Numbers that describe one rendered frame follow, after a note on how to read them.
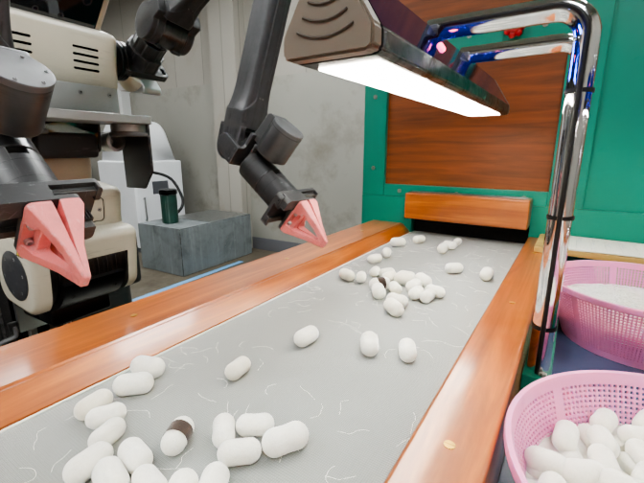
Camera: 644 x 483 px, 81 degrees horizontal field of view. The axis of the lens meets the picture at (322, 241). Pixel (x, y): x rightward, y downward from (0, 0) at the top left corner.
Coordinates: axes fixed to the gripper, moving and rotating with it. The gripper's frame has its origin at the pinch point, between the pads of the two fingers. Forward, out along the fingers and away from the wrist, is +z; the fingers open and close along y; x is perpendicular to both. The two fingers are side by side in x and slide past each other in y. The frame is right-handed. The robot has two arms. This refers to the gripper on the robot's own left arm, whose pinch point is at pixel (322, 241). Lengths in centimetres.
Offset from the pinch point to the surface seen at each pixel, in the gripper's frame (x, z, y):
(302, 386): -1.5, 16.0, -23.8
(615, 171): -35, 25, 54
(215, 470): -4.2, 16.6, -36.9
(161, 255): 201, -142, 126
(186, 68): 118, -302, 218
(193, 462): -0.5, 15.0, -36.1
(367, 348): -4.8, 17.4, -15.7
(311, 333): -0.4, 11.9, -16.5
